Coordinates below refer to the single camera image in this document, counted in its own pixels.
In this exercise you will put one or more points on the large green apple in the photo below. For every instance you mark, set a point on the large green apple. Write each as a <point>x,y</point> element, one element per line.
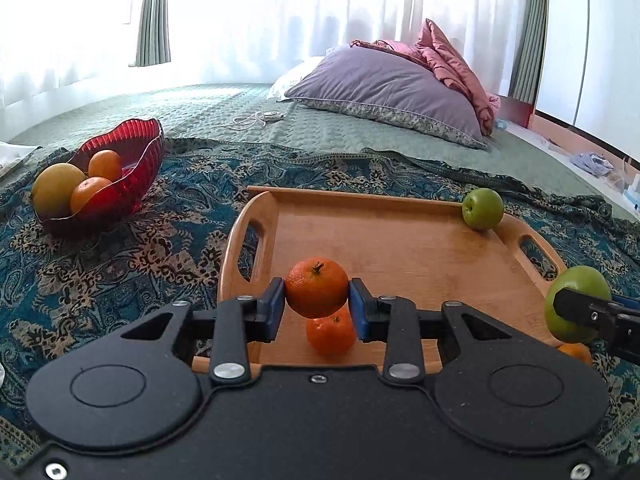
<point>570,280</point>

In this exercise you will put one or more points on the white sheer curtain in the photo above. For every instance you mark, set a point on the white sheer curtain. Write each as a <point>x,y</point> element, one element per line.
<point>300,10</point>

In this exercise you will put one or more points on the white pillow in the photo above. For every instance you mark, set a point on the white pillow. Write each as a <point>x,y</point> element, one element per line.
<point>292,77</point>

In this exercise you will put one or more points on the green quilted bedspread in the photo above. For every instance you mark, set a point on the green quilted bedspread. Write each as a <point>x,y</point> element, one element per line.
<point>210,110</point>

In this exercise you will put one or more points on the red glass bowl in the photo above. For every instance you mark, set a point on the red glass bowl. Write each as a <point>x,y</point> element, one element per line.
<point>132,160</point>

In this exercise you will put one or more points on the pink duvet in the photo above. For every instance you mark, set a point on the pink duvet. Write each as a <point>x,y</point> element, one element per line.
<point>450,65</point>

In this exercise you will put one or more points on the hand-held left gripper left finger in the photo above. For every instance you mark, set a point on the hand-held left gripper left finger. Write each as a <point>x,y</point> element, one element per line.
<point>274,312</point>

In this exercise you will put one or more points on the small green apple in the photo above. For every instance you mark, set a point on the small green apple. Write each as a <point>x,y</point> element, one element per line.
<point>482,208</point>

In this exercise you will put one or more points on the orange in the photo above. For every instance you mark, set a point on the orange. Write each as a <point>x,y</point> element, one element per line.
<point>90,195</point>
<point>105,165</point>

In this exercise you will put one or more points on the reddish wooden headboard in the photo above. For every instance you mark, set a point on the reddish wooden headboard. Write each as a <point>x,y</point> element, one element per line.
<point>515,111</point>

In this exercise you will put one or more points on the large yellow pear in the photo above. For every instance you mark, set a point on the large yellow pear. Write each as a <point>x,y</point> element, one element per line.
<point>55,187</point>

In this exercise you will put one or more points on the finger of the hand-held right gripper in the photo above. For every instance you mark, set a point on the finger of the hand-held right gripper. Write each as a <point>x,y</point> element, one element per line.
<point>626,303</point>
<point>575,306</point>

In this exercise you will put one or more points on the tangerine with stem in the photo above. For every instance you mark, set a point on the tangerine with stem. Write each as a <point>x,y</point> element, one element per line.
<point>316,287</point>

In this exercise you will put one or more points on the pale clothing pile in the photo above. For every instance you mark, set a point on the pale clothing pile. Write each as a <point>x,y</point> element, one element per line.
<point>592,164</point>

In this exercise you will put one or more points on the white paper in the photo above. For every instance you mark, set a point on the white paper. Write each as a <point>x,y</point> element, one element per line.
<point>12,157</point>

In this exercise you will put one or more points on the orange fruit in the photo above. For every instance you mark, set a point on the orange fruit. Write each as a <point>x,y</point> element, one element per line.
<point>575,352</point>

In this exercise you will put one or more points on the blue patterned blanket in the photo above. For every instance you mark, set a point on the blue patterned blanket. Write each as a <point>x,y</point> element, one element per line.
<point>125,270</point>

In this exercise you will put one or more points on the wooden tray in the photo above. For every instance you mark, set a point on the wooden tray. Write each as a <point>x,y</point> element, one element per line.
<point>400,245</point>

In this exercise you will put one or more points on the green curtain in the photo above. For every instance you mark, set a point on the green curtain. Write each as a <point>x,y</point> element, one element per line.
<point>531,30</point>
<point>152,15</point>

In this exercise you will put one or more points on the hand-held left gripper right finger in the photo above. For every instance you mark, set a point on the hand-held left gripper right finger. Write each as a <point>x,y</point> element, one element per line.
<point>358,312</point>

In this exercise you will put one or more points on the purple pillow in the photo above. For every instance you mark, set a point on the purple pillow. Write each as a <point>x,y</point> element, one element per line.
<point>380,85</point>

